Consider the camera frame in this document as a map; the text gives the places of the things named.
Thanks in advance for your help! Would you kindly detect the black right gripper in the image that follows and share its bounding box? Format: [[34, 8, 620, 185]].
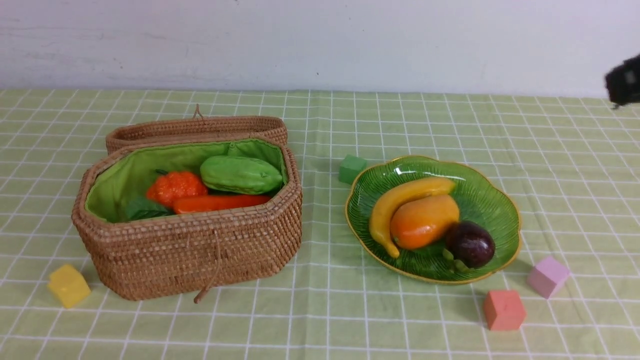
[[605, 55, 640, 109]]

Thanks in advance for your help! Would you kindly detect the yellow foam block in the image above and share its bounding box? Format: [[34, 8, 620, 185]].
[[47, 263, 92, 309]]

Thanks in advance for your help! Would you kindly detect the green toy bitter gourd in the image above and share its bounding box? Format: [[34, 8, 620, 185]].
[[199, 155, 283, 195]]

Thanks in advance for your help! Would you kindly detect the yellow toy banana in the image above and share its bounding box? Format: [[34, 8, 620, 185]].
[[368, 177, 456, 259]]

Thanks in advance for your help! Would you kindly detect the purple toy mangosteen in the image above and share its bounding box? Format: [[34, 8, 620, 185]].
[[442, 220, 496, 272]]

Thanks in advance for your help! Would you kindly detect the orange toy pumpkin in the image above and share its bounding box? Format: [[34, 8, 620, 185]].
[[145, 169, 209, 208]]

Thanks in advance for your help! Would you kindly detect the salmon pink foam cube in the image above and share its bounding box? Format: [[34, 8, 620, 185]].
[[483, 289, 527, 331]]

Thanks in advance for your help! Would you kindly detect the orange toy mango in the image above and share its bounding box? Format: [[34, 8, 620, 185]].
[[390, 194, 460, 250]]

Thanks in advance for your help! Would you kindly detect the red toy chili pepper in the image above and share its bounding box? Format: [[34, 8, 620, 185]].
[[173, 194, 271, 214]]

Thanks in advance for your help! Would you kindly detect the green checked tablecloth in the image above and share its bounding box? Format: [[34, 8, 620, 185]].
[[0, 89, 640, 360]]

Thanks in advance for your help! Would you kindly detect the green glass leaf plate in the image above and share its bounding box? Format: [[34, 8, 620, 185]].
[[344, 155, 522, 285]]

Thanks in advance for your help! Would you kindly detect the lilac foam cube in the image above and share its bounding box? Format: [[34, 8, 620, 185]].
[[526, 255, 570, 299]]

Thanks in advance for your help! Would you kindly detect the woven rattan basket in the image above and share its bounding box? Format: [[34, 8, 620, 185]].
[[71, 134, 303, 303]]

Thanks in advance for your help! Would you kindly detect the green foam cube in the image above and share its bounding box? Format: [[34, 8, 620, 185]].
[[338, 154, 368, 185]]

